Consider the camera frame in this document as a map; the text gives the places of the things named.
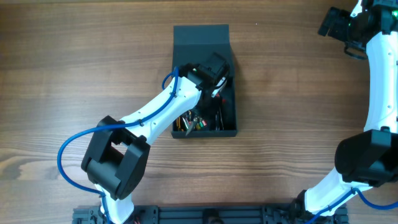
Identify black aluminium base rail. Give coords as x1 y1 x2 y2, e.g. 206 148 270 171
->
72 204 349 224

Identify black box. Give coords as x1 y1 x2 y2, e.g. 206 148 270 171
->
171 25 238 138

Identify blue left cable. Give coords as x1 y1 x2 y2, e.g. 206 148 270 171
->
57 66 180 224

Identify red handled snips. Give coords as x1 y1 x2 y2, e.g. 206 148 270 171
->
185 119 197 136

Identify silver socket wrench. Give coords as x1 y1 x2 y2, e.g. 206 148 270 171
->
218 108 224 131

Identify orange black pliers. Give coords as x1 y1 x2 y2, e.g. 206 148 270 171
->
176 117 183 131

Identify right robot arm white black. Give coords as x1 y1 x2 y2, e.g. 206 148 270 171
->
289 0 397 223

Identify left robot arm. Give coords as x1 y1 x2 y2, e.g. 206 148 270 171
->
81 53 230 223

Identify clear case of screwdrivers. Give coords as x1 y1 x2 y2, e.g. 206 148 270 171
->
181 110 208 131

